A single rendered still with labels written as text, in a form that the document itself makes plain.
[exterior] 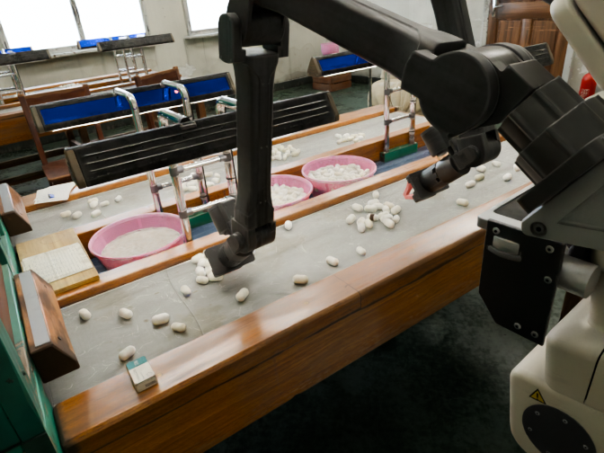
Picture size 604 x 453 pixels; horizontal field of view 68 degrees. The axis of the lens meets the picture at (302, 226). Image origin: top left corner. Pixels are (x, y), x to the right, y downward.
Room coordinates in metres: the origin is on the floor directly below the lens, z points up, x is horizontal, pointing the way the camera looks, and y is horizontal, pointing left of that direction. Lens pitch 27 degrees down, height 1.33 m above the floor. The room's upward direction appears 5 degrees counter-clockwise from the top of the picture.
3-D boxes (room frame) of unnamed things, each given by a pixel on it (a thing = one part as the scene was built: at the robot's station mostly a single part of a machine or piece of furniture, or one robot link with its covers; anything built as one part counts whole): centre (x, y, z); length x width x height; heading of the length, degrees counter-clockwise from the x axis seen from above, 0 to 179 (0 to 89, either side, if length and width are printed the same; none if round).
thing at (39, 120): (1.46, 0.47, 1.08); 0.62 x 0.08 x 0.07; 122
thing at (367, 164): (1.52, -0.15, 0.72); 0.27 x 0.27 x 0.10
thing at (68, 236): (1.01, 0.64, 0.77); 0.33 x 0.15 x 0.01; 32
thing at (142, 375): (0.58, 0.30, 0.77); 0.06 x 0.04 x 0.02; 32
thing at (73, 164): (0.99, 0.16, 1.08); 0.62 x 0.08 x 0.07; 122
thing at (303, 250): (1.17, -0.23, 0.73); 1.81 x 0.30 x 0.02; 122
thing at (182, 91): (1.39, 0.42, 0.90); 0.20 x 0.19 x 0.45; 122
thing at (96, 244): (1.13, 0.46, 0.72); 0.27 x 0.27 x 0.10
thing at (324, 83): (7.03, -0.64, 0.32); 0.42 x 0.42 x 0.64; 37
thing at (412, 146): (1.91, -0.40, 0.90); 0.20 x 0.19 x 0.45; 122
